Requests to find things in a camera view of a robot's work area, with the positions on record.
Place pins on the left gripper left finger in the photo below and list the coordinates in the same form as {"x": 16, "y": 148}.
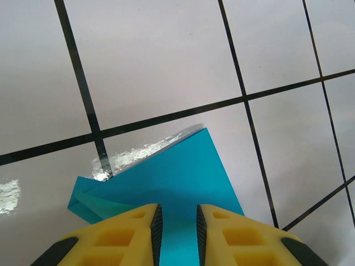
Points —
{"x": 116, "y": 243}

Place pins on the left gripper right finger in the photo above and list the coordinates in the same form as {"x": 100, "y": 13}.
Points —
{"x": 249, "y": 243}

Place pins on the blue square paper sheet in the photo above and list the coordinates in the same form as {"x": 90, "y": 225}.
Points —
{"x": 177, "y": 171}

